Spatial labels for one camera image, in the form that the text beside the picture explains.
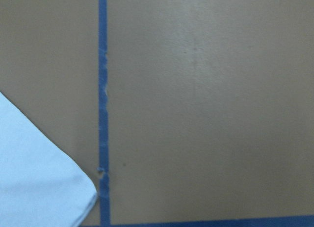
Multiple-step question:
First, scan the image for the light blue t-shirt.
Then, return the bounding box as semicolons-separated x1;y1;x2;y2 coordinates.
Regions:
0;96;98;227

